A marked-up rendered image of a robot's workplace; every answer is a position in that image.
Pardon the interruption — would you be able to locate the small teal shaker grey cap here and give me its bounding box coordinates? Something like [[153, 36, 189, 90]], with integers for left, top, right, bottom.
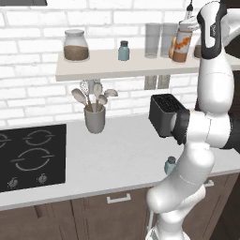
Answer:
[[117, 39, 131, 62], [164, 156, 178, 175]]

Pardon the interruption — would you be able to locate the orange condiment bottle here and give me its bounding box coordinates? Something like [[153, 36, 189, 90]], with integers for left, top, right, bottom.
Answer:
[[169, 0, 200, 65]]

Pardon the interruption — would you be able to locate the grey utensil pot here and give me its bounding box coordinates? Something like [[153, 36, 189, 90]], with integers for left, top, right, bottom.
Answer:
[[82, 103, 107, 135]]

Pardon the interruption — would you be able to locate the beige wooden spoon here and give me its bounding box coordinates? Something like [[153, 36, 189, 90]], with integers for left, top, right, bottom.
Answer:
[[92, 82, 104, 111], [70, 87, 90, 111], [103, 88, 119, 98], [97, 94, 109, 113]]

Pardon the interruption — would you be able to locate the black toaster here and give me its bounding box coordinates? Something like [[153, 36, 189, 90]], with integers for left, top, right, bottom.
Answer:
[[148, 93, 191, 139]]

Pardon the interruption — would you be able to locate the pale slotted spatula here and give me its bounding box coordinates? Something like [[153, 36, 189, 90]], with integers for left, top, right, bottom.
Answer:
[[79, 79, 94, 111]]

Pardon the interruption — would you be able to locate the glass jar with brown contents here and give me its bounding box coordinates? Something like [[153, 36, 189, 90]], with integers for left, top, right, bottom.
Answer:
[[63, 28, 91, 63]]

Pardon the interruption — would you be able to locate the clear drinking glass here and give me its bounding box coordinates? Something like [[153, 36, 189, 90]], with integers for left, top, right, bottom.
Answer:
[[143, 22, 162, 60], [159, 22, 179, 59]]

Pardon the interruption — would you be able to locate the black hob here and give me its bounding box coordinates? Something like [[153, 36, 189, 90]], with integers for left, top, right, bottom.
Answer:
[[0, 123, 68, 194]]

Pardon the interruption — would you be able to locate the grey hob knob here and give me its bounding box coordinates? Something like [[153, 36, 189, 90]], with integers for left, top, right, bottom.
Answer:
[[7, 176, 19, 189], [36, 172, 49, 185]]

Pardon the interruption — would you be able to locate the brown wooden drawer front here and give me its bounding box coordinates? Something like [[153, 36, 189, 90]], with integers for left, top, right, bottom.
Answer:
[[70, 187, 153, 240]]

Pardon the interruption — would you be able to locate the brown wooden cupboard door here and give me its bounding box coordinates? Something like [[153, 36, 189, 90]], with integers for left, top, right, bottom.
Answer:
[[182, 172, 240, 240]]

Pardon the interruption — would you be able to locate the brown wooden cupboard panel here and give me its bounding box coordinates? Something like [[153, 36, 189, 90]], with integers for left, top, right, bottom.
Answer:
[[0, 200, 73, 240]]

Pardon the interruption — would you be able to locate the dark range hood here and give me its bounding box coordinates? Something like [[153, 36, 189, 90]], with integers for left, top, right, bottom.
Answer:
[[0, 0, 49, 8]]

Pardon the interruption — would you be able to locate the grey wall socket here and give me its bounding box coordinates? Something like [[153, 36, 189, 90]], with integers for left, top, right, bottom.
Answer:
[[157, 74, 172, 90], [143, 75, 158, 91]]

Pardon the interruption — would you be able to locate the pale wall shelf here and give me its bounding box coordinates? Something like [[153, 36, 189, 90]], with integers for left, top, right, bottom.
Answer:
[[54, 47, 240, 83]]

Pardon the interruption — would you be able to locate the white drawer handle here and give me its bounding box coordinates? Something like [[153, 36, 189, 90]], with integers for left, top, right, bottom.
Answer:
[[106, 192, 132, 205]]

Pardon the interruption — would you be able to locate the white cupboard handle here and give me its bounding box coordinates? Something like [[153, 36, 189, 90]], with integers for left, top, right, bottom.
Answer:
[[203, 179, 216, 188]]

